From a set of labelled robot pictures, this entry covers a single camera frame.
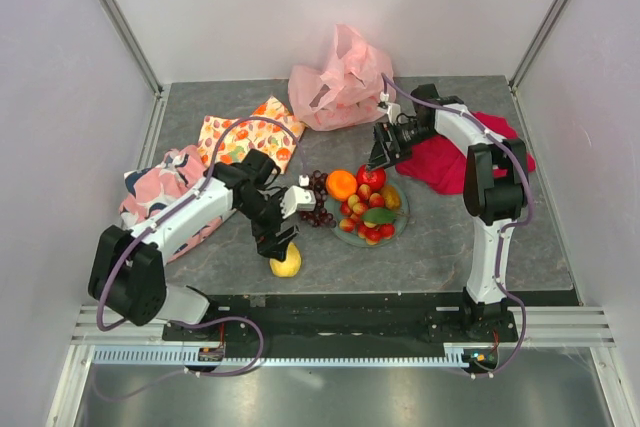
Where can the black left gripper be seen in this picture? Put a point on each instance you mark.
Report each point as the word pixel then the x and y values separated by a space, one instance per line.
pixel 267 243

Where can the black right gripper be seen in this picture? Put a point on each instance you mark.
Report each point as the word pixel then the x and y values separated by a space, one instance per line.
pixel 380 155

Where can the yellow fake pear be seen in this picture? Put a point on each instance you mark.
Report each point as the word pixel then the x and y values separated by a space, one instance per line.
pixel 290 266

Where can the red fake apple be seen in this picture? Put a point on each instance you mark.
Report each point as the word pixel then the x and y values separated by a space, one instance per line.
pixel 375 178

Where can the purple fake grape bunch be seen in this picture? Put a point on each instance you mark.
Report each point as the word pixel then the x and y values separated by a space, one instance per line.
pixel 319 216

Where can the brown fake kiwi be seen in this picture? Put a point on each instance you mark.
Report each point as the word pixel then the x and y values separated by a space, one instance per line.
pixel 391 197

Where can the orange fake mandarin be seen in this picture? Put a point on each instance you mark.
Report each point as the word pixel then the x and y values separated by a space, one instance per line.
pixel 341 184

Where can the pink plastic bag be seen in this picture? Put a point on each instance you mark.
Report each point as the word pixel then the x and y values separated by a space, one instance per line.
pixel 346 91

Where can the grey-green round plate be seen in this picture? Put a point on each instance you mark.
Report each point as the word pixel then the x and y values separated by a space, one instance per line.
pixel 360 233

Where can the red yellow fake fruit bunch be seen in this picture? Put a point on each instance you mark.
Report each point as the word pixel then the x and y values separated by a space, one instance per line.
pixel 366 204

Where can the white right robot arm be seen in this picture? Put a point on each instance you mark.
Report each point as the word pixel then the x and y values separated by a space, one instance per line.
pixel 496 189

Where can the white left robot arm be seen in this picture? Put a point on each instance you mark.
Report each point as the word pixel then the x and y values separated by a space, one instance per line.
pixel 128 273

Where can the red cloth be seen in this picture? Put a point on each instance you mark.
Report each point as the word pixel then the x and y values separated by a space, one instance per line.
pixel 438 162

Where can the orange floral cloth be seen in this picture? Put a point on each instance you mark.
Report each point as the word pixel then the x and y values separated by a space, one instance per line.
pixel 260 135

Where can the pink navy floral cloth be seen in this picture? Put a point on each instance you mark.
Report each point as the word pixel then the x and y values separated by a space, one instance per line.
pixel 151 190

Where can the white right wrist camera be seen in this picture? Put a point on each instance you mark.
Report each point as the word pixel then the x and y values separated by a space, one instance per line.
pixel 390 109

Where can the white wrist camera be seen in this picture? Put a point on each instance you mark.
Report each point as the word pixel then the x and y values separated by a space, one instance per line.
pixel 297 199
pixel 390 109

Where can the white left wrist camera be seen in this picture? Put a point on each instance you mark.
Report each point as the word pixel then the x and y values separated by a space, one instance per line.
pixel 297 199

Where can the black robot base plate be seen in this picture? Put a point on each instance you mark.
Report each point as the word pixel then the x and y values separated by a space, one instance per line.
pixel 426 317

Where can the blue-grey cable duct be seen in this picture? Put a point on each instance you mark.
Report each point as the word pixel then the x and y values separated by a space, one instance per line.
pixel 193 356

